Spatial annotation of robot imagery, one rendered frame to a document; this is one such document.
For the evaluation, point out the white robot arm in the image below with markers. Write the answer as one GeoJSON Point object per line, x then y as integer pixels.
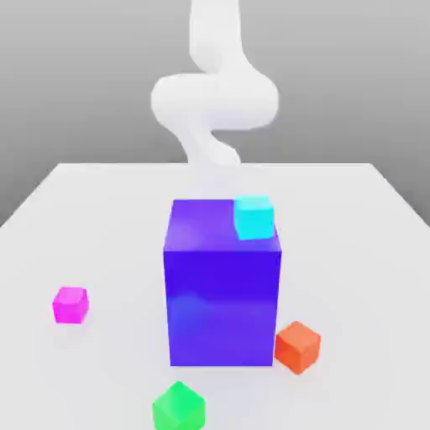
{"type": "Point", "coordinates": [215, 97]}

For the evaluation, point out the small cyan cube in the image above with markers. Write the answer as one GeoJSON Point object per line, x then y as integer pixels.
{"type": "Point", "coordinates": [253, 220]}

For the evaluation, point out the small orange cube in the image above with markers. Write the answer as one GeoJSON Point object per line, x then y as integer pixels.
{"type": "Point", "coordinates": [297, 347]}

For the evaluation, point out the small magenta cube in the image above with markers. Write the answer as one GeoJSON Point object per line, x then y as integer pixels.
{"type": "Point", "coordinates": [70, 305]}

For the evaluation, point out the small green cube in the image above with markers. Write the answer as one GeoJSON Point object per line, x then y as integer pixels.
{"type": "Point", "coordinates": [178, 408]}

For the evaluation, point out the large purple box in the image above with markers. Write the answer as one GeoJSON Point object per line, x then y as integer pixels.
{"type": "Point", "coordinates": [221, 302]}

